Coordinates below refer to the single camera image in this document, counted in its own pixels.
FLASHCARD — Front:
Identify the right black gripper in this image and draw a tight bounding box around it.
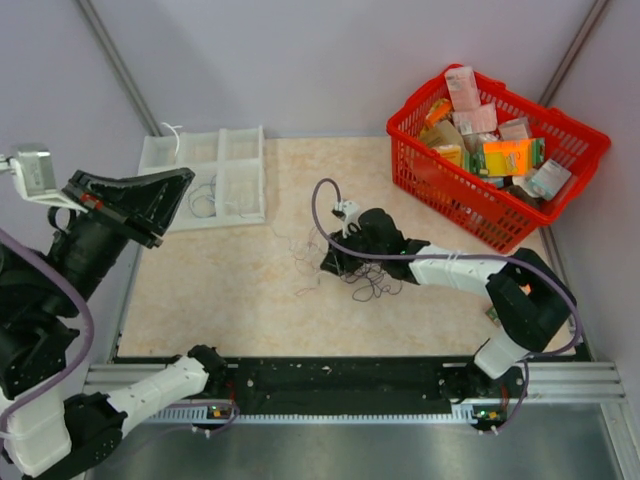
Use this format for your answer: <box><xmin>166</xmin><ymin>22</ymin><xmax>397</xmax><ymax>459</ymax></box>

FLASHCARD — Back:
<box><xmin>322</xmin><ymin>223</ymin><xmax>387</xmax><ymax>276</ymax></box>

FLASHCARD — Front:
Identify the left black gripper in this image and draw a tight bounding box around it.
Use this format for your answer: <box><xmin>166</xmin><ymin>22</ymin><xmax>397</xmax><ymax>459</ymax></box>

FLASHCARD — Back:
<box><xmin>41</xmin><ymin>165</ymin><xmax>198</xmax><ymax>314</ymax></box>

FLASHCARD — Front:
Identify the wire bundle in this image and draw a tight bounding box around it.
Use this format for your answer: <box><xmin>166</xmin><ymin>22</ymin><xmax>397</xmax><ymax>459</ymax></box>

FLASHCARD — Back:
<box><xmin>272</xmin><ymin>227</ymin><xmax>404</xmax><ymax>304</ymax></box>

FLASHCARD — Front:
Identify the blue wire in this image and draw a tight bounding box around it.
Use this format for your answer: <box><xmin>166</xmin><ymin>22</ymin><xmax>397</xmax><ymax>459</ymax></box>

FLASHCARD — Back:
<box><xmin>187</xmin><ymin>174</ymin><xmax>219</xmax><ymax>220</ymax></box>

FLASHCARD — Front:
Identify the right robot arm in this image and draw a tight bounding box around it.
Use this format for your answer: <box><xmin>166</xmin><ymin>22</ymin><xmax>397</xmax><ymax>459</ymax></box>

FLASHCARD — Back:
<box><xmin>321</xmin><ymin>200</ymin><xmax>576</xmax><ymax>403</ymax></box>

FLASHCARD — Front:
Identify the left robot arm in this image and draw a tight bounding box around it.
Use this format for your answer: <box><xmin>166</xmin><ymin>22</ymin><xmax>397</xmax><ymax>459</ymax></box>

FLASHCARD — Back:
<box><xmin>1</xmin><ymin>167</ymin><xmax>227</xmax><ymax>479</ymax></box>

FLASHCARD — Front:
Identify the white compartment tray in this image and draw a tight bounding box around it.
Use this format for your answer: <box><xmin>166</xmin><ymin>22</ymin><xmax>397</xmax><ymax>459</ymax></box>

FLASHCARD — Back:
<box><xmin>138</xmin><ymin>126</ymin><xmax>266</xmax><ymax>233</ymax></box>

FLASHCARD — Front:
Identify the red plastic basket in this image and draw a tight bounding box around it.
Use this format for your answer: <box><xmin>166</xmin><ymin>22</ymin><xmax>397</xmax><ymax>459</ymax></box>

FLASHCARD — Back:
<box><xmin>386</xmin><ymin>73</ymin><xmax>611</xmax><ymax>253</ymax></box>

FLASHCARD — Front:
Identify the orange green box on table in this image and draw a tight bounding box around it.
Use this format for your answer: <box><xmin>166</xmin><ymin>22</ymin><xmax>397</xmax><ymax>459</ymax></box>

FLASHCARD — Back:
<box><xmin>485</xmin><ymin>307</ymin><xmax>501</xmax><ymax>327</ymax></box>

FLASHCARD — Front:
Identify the tan cardboard box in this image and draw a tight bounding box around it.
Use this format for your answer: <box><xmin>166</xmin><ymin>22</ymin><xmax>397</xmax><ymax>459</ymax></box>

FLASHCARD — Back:
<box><xmin>418</xmin><ymin>120</ymin><xmax>466</xmax><ymax>153</ymax></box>

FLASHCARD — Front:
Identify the pink box flat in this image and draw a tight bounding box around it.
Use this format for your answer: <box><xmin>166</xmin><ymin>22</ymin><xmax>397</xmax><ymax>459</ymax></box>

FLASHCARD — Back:
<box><xmin>451</xmin><ymin>103</ymin><xmax>498</xmax><ymax>136</ymax></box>

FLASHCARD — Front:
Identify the orange yellow box in basket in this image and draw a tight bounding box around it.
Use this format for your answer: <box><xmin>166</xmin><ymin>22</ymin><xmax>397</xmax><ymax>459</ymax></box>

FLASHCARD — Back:
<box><xmin>473</xmin><ymin>138</ymin><xmax>546</xmax><ymax>177</ymax></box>

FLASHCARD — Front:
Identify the pink box upright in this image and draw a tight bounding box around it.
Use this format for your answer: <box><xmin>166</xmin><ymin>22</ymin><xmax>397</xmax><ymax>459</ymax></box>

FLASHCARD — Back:
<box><xmin>444</xmin><ymin>66</ymin><xmax>481</xmax><ymax>111</ymax></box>

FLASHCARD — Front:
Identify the pale blue box in basket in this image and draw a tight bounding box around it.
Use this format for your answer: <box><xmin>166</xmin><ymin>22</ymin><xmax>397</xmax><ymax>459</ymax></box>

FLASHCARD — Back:
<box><xmin>527</xmin><ymin>159</ymin><xmax>572</xmax><ymax>201</ymax></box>

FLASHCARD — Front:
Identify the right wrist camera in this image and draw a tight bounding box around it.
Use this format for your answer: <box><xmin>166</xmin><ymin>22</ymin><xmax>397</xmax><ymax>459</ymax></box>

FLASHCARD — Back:
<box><xmin>332</xmin><ymin>200</ymin><xmax>361</xmax><ymax>238</ymax></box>

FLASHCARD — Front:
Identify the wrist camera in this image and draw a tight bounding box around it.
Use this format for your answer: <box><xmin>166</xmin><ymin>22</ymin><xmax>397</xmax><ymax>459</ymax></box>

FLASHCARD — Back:
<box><xmin>1</xmin><ymin>143</ymin><xmax>86</xmax><ymax>212</ymax></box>
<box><xmin>332</xmin><ymin>200</ymin><xmax>361</xmax><ymax>238</ymax></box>

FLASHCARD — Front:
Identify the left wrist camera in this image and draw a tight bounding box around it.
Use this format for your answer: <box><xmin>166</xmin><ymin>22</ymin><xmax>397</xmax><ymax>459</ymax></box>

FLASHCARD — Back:
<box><xmin>1</xmin><ymin>143</ymin><xmax>86</xmax><ymax>212</ymax></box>

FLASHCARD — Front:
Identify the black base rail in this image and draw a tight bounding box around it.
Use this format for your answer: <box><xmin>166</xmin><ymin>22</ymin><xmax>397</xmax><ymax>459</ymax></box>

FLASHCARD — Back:
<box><xmin>114</xmin><ymin>354</ymin><xmax>526</xmax><ymax>416</ymax></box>

